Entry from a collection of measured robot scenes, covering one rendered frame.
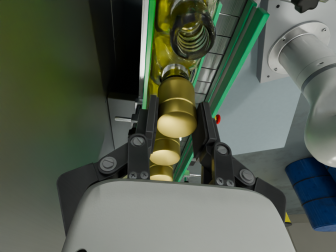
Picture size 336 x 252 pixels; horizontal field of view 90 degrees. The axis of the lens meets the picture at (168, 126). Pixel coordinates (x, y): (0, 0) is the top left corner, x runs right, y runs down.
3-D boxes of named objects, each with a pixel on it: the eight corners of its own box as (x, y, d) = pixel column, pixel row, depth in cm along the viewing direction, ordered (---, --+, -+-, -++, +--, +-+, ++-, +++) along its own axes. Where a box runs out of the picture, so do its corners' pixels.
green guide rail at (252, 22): (248, -2, 30) (264, 13, 25) (253, -1, 30) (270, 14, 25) (153, 220, 161) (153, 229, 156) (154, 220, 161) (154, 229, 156)
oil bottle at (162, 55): (160, -8, 30) (151, 46, 16) (191, -2, 30) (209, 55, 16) (157, 26, 34) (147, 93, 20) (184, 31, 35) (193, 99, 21)
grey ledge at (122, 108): (114, 78, 54) (105, 101, 47) (141, 82, 55) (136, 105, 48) (124, 187, 125) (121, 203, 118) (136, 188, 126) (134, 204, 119)
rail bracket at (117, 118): (120, 93, 47) (109, 129, 38) (145, 96, 48) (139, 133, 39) (121, 103, 50) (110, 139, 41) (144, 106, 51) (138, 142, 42)
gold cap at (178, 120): (160, 73, 15) (157, 107, 12) (198, 79, 15) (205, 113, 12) (155, 103, 18) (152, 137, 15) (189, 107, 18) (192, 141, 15)
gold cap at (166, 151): (152, 116, 19) (149, 148, 17) (182, 119, 20) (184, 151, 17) (150, 134, 22) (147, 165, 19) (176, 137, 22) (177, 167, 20)
